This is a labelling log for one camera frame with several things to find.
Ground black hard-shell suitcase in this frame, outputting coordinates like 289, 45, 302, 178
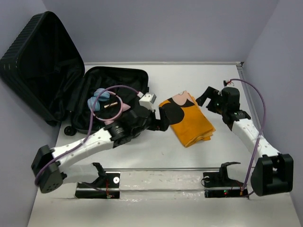
0, 11, 149, 134

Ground orange cloth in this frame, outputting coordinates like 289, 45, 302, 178
159, 91, 215, 148

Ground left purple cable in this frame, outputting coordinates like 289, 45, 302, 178
34, 85, 143, 186

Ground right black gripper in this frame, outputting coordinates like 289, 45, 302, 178
196, 86, 227, 115

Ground rose gold tube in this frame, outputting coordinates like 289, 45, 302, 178
104, 102, 118, 108

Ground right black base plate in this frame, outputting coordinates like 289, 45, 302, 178
201, 172, 249, 199

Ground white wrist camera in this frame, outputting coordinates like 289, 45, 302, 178
139, 93, 157, 112
223, 80, 234, 87

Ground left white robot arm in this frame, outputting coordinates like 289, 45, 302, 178
31, 105, 169, 193

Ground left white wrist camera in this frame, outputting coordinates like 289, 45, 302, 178
139, 93, 157, 112

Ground pink blue cat-ear headphones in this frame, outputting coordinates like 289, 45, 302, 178
87, 88, 120, 112

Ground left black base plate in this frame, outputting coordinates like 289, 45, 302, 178
74, 171, 121, 199

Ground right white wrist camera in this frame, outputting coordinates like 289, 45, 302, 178
223, 80, 234, 87

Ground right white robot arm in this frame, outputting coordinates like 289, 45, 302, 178
196, 86, 294, 196

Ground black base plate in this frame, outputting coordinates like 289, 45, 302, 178
74, 171, 121, 199
201, 172, 249, 199

